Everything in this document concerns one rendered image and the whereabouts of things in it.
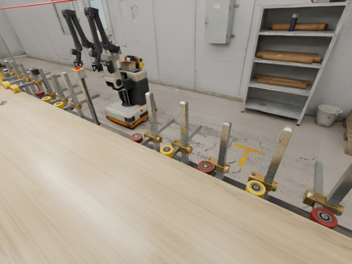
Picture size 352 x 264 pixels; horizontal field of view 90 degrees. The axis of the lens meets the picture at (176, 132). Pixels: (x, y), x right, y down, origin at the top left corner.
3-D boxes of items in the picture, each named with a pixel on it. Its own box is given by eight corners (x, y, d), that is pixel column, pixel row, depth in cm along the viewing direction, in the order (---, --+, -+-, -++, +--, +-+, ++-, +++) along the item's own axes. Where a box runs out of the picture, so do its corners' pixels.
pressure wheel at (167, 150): (168, 169, 105) (167, 155, 98) (158, 163, 109) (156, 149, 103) (177, 162, 110) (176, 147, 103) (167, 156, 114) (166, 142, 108)
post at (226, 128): (217, 182, 116) (225, 119, 88) (221, 184, 114) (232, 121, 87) (215, 185, 114) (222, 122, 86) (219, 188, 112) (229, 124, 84)
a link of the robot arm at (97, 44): (93, 8, 184) (87, 8, 190) (88, 8, 180) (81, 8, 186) (104, 52, 209) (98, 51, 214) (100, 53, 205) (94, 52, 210)
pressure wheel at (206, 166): (211, 186, 94) (212, 172, 87) (196, 184, 95) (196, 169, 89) (212, 175, 100) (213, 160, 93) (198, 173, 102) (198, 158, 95)
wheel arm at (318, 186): (313, 165, 101) (316, 160, 99) (320, 167, 100) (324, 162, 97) (308, 231, 72) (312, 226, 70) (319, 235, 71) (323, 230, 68)
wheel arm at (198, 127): (197, 128, 137) (197, 123, 135) (201, 129, 135) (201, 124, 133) (163, 162, 108) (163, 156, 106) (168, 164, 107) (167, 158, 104)
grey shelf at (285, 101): (248, 102, 345) (268, 4, 256) (301, 113, 302) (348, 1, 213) (240, 112, 316) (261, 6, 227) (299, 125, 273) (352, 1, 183)
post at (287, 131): (259, 194, 101) (284, 123, 73) (265, 197, 99) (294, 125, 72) (257, 199, 99) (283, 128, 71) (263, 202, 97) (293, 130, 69)
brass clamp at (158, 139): (149, 135, 135) (148, 129, 132) (163, 140, 129) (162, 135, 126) (143, 139, 131) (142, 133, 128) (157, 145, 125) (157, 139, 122)
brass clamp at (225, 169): (209, 161, 112) (209, 155, 109) (229, 169, 106) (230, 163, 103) (204, 167, 108) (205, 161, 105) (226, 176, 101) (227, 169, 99)
